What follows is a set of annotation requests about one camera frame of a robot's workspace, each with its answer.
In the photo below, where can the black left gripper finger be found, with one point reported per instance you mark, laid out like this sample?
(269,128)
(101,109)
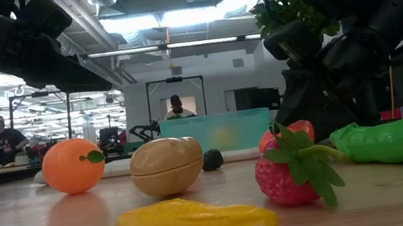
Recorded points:
(38,57)
(51,86)

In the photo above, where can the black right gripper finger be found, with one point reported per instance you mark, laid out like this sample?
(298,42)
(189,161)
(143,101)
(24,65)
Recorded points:
(350,105)
(300,93)

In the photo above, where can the orange-red toy tomato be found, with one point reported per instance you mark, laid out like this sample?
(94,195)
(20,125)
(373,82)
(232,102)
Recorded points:
(303,127)

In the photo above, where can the green toy pea pod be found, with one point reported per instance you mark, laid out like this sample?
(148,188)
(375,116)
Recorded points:
(400,140)

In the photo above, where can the orange toy fruit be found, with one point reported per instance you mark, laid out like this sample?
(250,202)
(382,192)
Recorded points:
(68,170)

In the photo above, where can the dark toy blackberry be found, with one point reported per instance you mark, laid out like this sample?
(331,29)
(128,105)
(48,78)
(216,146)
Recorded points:
(212,160)

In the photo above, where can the black background robot arm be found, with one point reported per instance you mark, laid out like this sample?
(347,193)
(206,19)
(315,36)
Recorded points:
(143,132)

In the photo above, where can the wide black monitor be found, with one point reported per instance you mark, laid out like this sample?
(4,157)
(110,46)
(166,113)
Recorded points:
(260,99)

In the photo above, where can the red box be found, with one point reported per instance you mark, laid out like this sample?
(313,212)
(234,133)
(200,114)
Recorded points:
(390,115)

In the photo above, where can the yellow vertical pole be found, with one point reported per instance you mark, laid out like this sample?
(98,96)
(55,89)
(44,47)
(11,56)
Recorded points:
(392,91)

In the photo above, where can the teal translucent plastic container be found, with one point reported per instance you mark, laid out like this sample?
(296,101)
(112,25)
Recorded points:
(243,122)

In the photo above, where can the white plant pot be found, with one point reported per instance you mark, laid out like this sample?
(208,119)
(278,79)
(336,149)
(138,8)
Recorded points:
(21,159)

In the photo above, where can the red toy strawberry long stem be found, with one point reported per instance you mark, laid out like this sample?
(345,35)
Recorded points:
(277,182)

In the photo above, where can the green leafy indoor tree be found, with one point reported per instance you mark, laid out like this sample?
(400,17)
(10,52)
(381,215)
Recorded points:
(281,3)

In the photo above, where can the white checked cloth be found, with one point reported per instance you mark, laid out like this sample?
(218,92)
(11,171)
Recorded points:
(117,167)

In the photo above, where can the long ceiling light strip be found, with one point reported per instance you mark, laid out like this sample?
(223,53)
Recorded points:
(194,43)

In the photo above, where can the tan toy potato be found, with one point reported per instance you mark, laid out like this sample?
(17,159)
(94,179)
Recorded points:
(167,175)

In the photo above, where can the black gantry frame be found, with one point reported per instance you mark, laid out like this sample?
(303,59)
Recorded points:
(36,94)
(174,79)

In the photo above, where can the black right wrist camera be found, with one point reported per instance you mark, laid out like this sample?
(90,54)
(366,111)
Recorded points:
(291,40)

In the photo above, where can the grey square wall vent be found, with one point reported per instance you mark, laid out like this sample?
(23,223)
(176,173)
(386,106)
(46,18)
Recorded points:
(176,70)
(238,63)

